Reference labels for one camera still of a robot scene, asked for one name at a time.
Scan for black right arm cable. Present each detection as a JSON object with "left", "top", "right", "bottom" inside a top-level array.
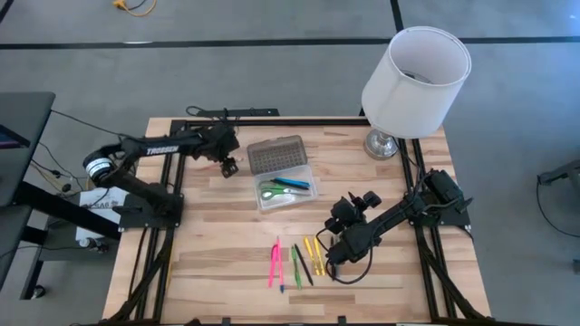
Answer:
[{"left": 315, "top": 228, "right": 375, "bottom": 286}]

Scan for table lamp white shade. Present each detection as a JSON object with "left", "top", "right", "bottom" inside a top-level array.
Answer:
[{"left": 361, "top": 25, "right": 473, "bottom": 161}]

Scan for plain black pen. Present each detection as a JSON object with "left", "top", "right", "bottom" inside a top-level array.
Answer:
[{"left": 294, "top": 243, "right": 315, "bottom": 287}]

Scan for pink pencil blue eraser cap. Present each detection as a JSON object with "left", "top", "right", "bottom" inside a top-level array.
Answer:
[{"left": 275, "top": 235, "right": 285, "bottom": 294}]

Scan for black power strip bar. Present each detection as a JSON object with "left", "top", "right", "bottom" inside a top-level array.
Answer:
[{"left": 185, "top": 105, "right": 281, "bottom": 120}]

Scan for grey desk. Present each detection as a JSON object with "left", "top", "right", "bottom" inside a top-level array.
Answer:
[{"left": 0, "top": 91, "right": 56, "bottom": 291}]

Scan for teal blue pen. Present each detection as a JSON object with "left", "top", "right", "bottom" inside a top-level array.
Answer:
[{"left": 270, "top": 177, "right": 313, "bottom": 190}]

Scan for black aluminium table frame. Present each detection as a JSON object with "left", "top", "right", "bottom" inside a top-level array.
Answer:
[{"left": 106, "top": 117, "right": 488, "bottom": 326}]

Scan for yellow highlighter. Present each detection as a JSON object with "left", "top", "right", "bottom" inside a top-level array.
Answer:
[
  {"left": 302, "top": 235, "right": 316, "bottom": 276},
  {"left": 313, "top": 235, "right": 327, "bottom": 277}
]

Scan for black floor cable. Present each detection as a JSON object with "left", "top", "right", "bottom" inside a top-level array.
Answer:
[{"left": 49, "top": 108, "right": 146, "bottom": 141}]

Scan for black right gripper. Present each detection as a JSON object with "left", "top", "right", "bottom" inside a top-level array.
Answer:
[{"left": 324, "top": 191, "right": 382, "bottom": 235}]

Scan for grey translucent box lid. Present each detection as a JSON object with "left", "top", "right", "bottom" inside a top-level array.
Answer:
[{"left": 246, "top": 134, "right": 310, "bottom": 177}]

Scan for white printed paper sheet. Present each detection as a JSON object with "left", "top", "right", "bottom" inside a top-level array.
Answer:
[{"left": 74, "top": 187, "right": 131, "bottom": 242}]

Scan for dark chair base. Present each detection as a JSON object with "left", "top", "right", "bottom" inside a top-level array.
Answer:
[{"left": 536, "top": 158, "right": 580, "bottom": 187}]

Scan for yellow floor cable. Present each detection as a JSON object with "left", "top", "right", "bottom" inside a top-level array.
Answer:
[{"left": 111, "top": 0, "right": 159, "bottom": 18}]

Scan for pink highlighter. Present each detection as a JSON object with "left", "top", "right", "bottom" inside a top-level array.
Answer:
[{"left": 267, "top": 243, "right": 279, "bottom": 290}]

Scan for clear plastic supply box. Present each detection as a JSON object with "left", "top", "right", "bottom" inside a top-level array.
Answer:
[{"left": 253, "top": 163, "right": 319, "bottom": 213}]

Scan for green handled scissors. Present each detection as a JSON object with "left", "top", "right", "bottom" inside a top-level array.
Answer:
[{"left": 260, "top": 186, "right": 313, "bottom": 202}]

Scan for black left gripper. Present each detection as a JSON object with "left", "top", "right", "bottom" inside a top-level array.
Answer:
[{"left": 197, "top": 120, "right": 241, "bottom": 178}]

